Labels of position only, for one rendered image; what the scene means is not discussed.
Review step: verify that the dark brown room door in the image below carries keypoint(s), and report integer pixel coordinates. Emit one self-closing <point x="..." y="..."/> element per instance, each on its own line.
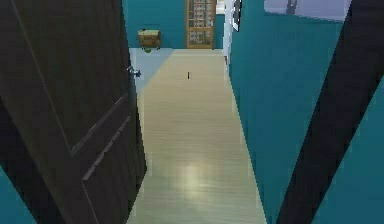
<point x="66" y="100"/>

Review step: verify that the tall wooden glass cabinet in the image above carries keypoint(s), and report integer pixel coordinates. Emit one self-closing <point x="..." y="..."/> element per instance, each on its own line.
<point x="200" y="23"/>

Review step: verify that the white room door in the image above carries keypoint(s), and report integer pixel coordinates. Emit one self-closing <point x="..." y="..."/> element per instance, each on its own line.
<point x="227" y="30"/>

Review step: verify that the dark brown door frame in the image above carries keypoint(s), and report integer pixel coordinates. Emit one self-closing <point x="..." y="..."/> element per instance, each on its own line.
<point x="333" y="116"/>

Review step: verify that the green round object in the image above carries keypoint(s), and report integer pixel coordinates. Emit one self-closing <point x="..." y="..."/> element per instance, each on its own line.
<point x="147" y="50"/>

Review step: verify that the small black floor post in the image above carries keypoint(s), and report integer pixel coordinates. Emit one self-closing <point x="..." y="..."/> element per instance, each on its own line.
<point x="189" y="75"/>

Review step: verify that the dark framed wall picture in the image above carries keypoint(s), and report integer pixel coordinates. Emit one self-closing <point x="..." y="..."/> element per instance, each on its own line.
<point x="236" y="15"/>

